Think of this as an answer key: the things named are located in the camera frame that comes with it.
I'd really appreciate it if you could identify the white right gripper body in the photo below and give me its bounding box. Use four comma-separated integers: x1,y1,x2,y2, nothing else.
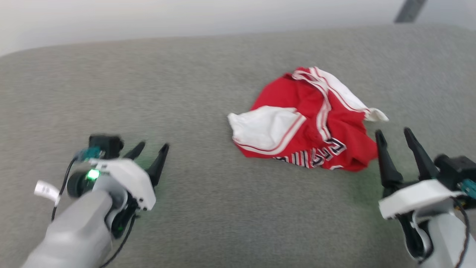
379,178,463,261

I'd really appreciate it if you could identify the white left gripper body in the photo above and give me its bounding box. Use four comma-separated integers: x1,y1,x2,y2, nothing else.
89,158,157,239

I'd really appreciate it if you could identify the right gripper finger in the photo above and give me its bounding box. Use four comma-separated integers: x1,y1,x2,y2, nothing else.
375,130,404,188
403,127,440,181

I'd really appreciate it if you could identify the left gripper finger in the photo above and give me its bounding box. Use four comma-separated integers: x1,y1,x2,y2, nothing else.
124,141,146,161
147,143,170,187

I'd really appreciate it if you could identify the red white sports jersey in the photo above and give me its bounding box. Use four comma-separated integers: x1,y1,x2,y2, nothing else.
228,66,389,172

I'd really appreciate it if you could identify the grey fabric sofa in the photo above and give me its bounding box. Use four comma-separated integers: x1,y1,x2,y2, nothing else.
0,24,476,268

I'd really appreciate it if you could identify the grey slanted metal bar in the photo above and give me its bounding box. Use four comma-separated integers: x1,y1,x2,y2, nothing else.
394,0,428,23

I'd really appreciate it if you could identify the teal left camera connector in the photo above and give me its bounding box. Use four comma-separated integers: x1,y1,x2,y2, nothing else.
74,146,102,162

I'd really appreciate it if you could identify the teal camera connector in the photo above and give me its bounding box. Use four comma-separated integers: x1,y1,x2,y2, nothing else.
459,179,476,198
74,146,102,162

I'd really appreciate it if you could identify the teal right camera connector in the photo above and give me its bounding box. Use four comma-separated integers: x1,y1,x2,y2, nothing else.
459,179,476,198

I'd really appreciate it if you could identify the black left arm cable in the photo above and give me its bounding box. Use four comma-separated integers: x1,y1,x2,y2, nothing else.
100,214,136,268

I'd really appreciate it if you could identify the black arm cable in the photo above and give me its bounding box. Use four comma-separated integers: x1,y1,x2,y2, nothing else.
451,197,471,268
100,214,136,268

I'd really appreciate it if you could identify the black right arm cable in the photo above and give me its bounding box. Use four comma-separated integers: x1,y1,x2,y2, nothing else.
451,197,471,268

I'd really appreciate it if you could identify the thin black tagged cable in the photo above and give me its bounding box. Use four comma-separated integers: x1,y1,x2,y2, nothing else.
51,158,77,222

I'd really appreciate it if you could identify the white cable label tag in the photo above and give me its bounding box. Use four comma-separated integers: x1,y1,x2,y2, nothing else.
34,180,61,206

